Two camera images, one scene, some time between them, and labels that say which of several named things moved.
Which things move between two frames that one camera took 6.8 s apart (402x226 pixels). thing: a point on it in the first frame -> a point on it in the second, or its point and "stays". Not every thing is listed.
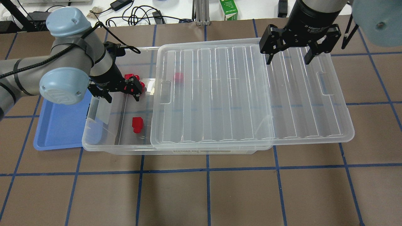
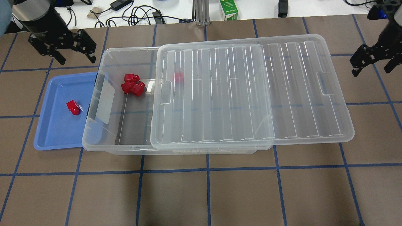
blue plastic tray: (61, 126) stays
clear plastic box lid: (221, 94) stays
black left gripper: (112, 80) -> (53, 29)
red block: (127, 76) -> (72, 107)
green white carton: (230, 9) stays
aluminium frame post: (200, 12) stays
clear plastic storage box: (123, 126) stays
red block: (179, 77) stays
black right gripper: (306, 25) -> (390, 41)
